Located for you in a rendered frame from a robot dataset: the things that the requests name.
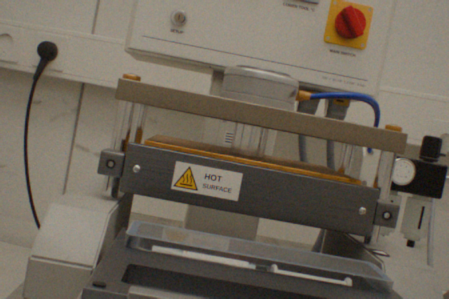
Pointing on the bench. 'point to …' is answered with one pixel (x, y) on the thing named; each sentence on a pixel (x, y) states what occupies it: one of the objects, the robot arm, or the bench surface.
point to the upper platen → (249, 153)
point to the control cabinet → (269, 49)
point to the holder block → (202, 279)
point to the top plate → (266, 107)
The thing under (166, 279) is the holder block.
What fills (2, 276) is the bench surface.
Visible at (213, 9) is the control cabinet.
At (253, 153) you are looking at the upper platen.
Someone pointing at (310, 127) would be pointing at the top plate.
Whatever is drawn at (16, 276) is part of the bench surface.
